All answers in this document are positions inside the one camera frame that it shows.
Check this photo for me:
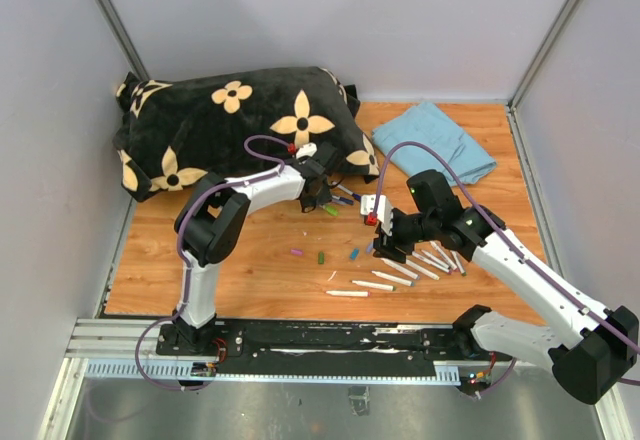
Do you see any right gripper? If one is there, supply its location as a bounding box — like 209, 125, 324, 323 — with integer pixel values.
373, 208, 439, 263

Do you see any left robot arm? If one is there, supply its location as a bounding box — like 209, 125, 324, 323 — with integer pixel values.
172, 142, 341, 356

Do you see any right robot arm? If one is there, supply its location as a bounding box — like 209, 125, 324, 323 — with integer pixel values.
360, 170, 639, 405

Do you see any dark blue cap marker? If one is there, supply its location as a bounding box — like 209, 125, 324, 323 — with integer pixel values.
336, 184, 361, 202

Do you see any light blue folded cloth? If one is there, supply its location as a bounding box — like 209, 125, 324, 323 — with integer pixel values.
372, 102, 497, 187

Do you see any black floral pillow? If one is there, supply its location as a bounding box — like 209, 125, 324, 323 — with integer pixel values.
113, 66, 379, 202

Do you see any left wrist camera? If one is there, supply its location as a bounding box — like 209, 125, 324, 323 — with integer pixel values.
295, 142, 318, 162

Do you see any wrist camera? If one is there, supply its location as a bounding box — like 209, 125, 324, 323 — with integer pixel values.
360, 194, 393, 236
295, 142, 318, 162

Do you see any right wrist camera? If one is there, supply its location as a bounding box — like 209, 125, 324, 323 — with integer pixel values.
360, 194, 393, 236

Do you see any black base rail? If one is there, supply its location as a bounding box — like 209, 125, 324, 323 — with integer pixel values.
156, 318, 492, 378

